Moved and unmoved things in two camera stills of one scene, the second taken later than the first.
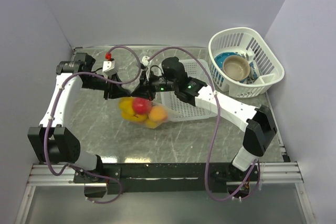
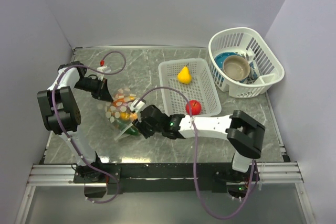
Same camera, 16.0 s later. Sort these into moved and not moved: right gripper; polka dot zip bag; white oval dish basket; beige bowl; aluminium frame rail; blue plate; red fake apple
Moved: polka dot zip bag; right gripper; red fake apple
Not moved: beige bowl; blue plate; aluminium frame rail; white oval dish basket
